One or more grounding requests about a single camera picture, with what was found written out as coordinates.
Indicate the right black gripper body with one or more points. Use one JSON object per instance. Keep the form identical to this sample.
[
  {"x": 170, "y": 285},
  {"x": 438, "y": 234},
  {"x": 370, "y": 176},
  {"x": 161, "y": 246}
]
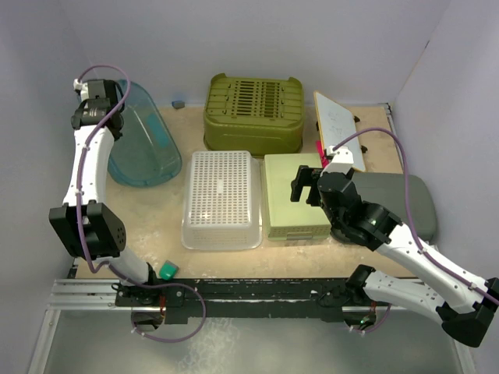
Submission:
[{"x": 335, "y": 221}]

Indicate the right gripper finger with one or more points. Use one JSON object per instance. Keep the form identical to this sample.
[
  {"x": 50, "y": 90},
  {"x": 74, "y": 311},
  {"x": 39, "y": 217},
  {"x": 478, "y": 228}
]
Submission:
[
  {"x": 313, "y": 198},
  {"x": 303, "y": 178}
]

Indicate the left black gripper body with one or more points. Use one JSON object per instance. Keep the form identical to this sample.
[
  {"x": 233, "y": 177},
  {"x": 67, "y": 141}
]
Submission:
[{"x": 119, "y": 135}]

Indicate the light green plastic basket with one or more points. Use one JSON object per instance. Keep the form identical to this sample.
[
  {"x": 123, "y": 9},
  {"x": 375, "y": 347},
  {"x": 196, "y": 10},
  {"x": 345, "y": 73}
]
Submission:
[{"x": 283, "y": 219}]

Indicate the teal transparent basket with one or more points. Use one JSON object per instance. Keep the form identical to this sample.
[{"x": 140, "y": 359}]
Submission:
[{"x": 146, "y": 154}]

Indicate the olive green plastic tub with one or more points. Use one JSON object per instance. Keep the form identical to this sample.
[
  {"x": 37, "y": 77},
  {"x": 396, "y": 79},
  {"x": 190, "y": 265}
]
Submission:
[{"x": 261, "y": 116}]

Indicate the white perforated plastic basket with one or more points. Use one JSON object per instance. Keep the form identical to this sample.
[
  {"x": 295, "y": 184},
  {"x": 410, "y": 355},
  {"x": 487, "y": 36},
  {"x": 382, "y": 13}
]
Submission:
[{"x": 221, "y": 210}]

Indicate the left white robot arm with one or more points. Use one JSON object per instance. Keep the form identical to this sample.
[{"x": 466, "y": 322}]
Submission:
[{"x": 86, "y": 226}]

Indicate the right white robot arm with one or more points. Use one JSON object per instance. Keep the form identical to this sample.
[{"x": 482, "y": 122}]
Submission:
[{"x": 462, "y": 303}]

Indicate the pink plastic clip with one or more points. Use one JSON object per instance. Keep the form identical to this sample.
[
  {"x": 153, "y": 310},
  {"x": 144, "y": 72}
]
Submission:
[{"x": 320, "y": 150}]

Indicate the small grey blue block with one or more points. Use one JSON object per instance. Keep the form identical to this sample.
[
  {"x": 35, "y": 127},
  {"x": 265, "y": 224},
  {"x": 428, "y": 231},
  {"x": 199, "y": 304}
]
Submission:
[{"x": 178, "y": 101}]

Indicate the teal green sponge block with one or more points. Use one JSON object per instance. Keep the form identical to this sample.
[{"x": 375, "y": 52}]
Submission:
[{"x": 168, "y": 270}]

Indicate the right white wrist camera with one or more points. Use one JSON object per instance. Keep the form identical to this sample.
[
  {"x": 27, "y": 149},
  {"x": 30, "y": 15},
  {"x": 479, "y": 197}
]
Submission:
[{"x": 340, "y": 160}]

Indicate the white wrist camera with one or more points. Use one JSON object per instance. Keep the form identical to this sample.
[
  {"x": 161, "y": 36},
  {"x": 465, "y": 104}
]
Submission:
[
  {"x": 340, "y": 160},
  {"x": 81, "y": 89}
]

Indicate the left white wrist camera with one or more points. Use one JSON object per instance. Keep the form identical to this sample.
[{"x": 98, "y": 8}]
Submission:
[{"x": 81, "y": 89}]

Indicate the white board yellow frame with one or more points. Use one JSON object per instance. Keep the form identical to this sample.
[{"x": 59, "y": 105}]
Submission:
[{"x": 336, "y": 123}]

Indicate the aluminium frame rail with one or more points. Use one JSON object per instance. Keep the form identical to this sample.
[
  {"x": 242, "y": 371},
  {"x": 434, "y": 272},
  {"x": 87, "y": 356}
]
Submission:
[{"x": 83, "y": 330}]

